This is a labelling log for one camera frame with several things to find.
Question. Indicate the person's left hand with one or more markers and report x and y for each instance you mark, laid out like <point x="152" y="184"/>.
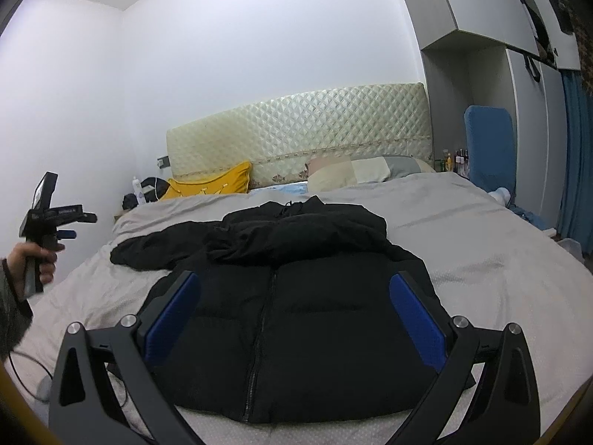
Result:
<point x="28" y="259"/>

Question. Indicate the person's left forearm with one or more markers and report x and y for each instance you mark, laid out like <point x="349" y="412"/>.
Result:
<point x="11" y="310"/>

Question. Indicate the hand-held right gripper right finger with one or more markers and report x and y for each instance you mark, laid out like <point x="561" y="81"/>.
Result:
<point x="416" y="316"/>

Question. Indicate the white bottle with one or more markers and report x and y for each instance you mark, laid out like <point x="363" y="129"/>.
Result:
<point x="137" y="191"/>

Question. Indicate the blue cushioned chair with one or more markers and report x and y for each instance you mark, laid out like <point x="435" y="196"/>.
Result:
<point x="491" y="148"/>

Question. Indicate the bed with grey sheet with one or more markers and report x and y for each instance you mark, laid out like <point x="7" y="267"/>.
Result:
<point x="486" y="264"/>

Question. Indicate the blue curtain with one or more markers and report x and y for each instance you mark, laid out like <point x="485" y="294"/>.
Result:
<point x="577" y="162"/>

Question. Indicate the yellow pillow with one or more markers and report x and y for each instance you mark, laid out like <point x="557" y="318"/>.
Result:
<point x="208" y="185"/>

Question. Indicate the black bag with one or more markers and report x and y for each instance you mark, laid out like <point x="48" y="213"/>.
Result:
<point x="150" y="188"/>

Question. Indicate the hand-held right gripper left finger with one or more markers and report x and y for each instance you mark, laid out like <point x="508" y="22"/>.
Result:
<point x="172" y="309"/>

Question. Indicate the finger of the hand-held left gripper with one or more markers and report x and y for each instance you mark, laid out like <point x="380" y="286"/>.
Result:
<point x="67" y="233"/>

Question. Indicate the cream quilted headboard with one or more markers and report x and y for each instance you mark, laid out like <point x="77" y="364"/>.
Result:
<point x="301" y="125"/>

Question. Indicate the light blue blanket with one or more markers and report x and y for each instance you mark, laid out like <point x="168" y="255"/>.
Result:
<point x="287" y="187"/>

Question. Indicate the black puffer jacket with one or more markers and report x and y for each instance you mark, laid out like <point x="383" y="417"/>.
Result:
<point x="296" y="287"/>

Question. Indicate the white wardrobe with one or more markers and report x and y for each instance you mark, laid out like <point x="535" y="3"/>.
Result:
<point x="486" y="55"/>

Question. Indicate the group of small bottles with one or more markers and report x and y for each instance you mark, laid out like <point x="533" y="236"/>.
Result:
<point x="456" y="160"/>

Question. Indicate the patchwork pillow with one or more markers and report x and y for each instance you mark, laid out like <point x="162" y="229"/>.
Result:
<point x="366" y="169"/>

